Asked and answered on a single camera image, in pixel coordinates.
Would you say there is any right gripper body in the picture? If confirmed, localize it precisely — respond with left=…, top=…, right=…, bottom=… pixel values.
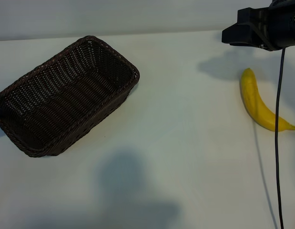
left=255, top=5, right=295, bottom=51

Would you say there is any dark brown wicker basket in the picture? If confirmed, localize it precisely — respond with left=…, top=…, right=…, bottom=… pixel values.
left=0, top=35, right=140, bottom=158

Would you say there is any yellow banana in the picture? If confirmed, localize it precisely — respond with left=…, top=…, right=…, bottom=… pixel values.
left=241, top=67, right=295, bottom=132

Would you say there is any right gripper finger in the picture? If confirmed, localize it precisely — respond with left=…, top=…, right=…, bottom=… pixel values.
left=222, top=8, right=262, bottom=45
left=229, top=42, right=261, bottom=47

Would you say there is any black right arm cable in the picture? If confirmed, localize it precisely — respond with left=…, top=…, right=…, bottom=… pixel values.
left=274, top=47, right=286, bottom=229

